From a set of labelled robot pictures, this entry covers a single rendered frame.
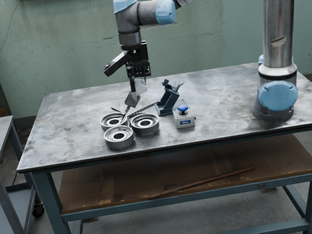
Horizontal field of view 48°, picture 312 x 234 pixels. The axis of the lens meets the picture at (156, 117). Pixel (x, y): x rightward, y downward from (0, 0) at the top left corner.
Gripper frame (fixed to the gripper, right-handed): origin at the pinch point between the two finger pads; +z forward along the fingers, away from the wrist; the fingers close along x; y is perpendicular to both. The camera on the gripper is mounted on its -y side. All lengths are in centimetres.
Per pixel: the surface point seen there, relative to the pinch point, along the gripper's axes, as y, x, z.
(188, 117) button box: 18.4, -6.5, 8.8
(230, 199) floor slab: 48, 32, 93
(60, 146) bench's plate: -29.8, -3.6, 13.2
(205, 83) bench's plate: 35.1, 27.7, 13.3
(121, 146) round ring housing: -7.3, -13.5, 11.6
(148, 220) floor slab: -2, 28, 93
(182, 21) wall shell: 54, 156, 19
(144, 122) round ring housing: 2.6, -0.7, 11.1
